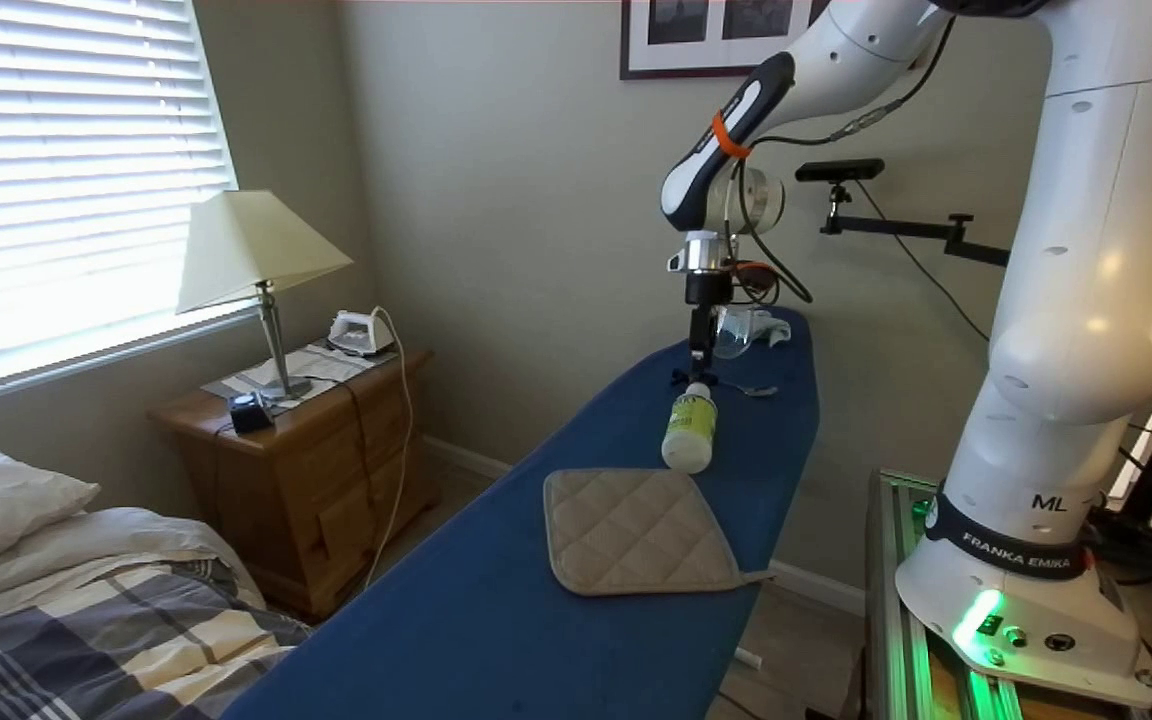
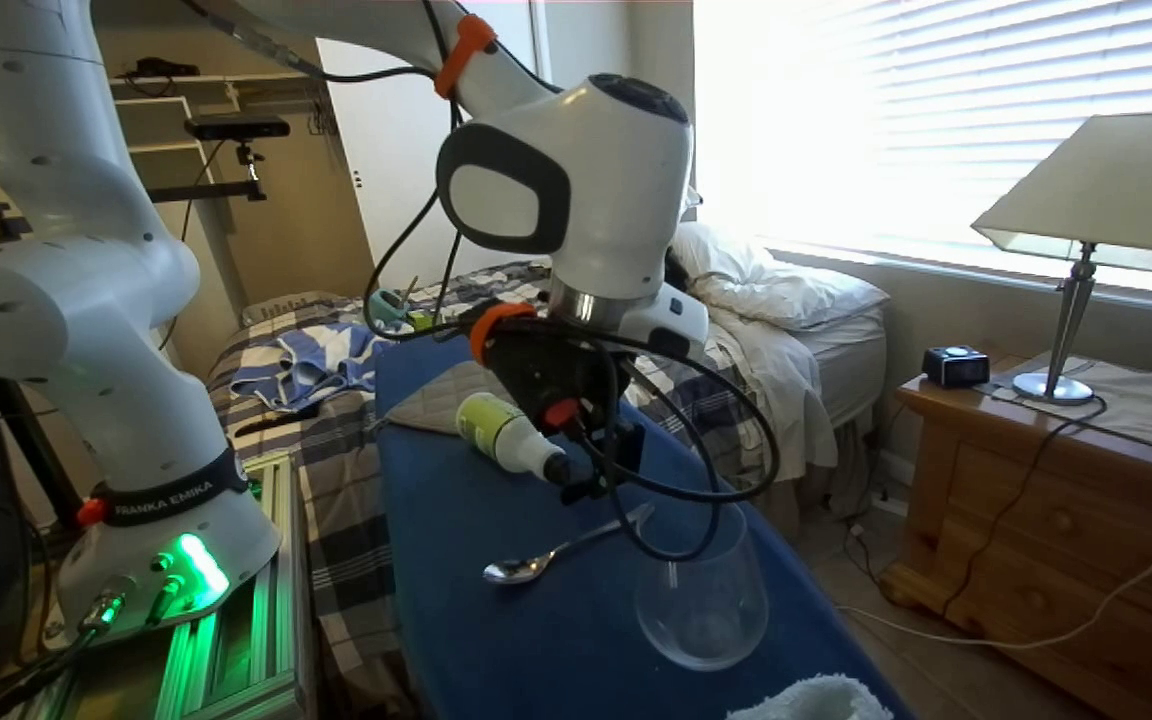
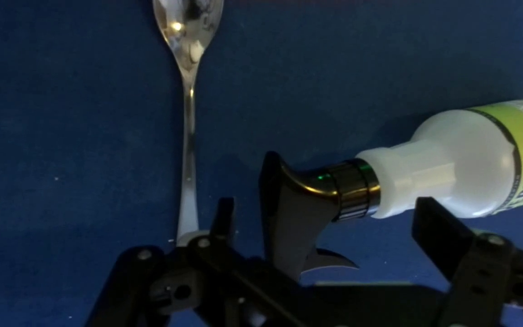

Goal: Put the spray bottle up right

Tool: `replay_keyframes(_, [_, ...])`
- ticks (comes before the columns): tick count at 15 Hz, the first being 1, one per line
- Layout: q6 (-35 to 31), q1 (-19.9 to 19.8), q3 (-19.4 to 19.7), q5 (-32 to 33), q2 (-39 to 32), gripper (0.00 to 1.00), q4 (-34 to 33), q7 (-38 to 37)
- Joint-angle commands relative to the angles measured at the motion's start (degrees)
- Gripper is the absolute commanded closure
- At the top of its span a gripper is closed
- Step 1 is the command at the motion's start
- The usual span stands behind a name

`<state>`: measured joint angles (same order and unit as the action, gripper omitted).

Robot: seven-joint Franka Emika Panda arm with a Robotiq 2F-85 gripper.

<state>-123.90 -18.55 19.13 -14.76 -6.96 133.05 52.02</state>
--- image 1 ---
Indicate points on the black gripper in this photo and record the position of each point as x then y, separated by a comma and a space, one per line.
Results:
706, 301

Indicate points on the white spray bottle yellow label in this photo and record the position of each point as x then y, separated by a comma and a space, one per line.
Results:
690, 428

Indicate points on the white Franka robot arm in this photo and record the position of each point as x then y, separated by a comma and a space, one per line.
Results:
1099, 265

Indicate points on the silver metal spoon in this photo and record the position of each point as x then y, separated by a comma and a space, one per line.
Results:
762, 391

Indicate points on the beige quilted pot holder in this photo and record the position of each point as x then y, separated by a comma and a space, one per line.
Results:
638, 533

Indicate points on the white clothes iron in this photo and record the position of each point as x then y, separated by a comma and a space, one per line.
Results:
360, 334

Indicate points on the blue ironing board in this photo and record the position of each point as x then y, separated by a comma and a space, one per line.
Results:
468, 624

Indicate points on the white papers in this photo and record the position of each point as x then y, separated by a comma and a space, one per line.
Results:
322, 364

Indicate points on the wooden nightstand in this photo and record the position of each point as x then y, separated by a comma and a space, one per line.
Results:
297, 493

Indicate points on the small black box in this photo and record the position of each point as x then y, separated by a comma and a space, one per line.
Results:
248, 412

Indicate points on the cream shade table lamp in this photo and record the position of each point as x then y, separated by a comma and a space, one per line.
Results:
259, 243

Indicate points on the white bed sheet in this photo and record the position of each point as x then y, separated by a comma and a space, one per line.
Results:
111, 545

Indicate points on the plaid bed blanket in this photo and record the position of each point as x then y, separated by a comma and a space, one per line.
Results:
111, 652

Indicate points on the white window blinds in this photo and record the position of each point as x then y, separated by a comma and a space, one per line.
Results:
70, 175

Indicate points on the black exterior camera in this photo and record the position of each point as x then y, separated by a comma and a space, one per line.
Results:
840, 170

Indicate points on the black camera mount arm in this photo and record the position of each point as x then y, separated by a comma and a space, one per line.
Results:
908, 231

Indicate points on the black framed wall picture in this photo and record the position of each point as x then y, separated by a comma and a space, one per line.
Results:
718, 66

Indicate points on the aluminium robot stand frame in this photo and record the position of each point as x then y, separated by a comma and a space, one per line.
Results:
896, 600

